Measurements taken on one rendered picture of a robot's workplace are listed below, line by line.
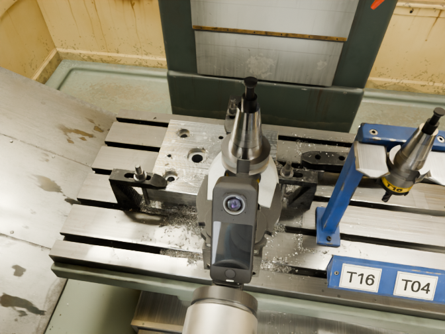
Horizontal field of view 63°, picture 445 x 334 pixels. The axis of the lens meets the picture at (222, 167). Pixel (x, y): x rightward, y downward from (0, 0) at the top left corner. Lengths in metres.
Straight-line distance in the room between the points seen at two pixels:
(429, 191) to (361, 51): 0.48
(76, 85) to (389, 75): 1.42
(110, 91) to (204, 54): 0.68
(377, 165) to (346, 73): 0.70
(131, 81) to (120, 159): 0.84
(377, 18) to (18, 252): 1.24
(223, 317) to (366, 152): 0.38
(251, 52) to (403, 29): 0.69
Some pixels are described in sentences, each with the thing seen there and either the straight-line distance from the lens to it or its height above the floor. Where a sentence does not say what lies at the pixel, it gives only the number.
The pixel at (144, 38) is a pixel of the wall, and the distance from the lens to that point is 1.75.
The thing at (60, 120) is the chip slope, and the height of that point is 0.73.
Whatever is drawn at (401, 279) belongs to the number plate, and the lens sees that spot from 0.85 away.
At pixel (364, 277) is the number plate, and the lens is 0.83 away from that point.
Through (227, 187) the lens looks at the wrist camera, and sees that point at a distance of 0.35.
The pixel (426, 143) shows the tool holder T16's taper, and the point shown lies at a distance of 0.60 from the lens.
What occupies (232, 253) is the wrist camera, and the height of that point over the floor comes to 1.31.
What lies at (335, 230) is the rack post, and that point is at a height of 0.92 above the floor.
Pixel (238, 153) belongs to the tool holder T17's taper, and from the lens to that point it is 0.44.
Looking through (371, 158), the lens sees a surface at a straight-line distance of 0.63.
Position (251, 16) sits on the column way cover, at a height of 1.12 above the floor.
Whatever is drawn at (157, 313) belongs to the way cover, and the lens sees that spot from 0.99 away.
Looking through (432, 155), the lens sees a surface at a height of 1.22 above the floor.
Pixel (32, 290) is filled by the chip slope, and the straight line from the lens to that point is 1.19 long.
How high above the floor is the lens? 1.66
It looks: 51 degrees down
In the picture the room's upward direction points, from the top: straight up
